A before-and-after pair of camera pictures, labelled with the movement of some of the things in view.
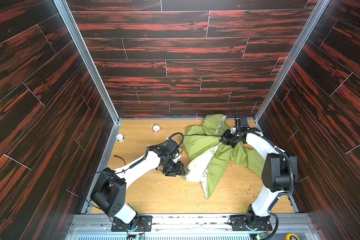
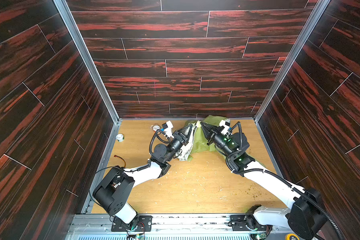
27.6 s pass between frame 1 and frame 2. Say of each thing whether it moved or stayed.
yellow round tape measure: stayed
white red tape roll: stayed
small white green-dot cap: stayed
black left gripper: moved
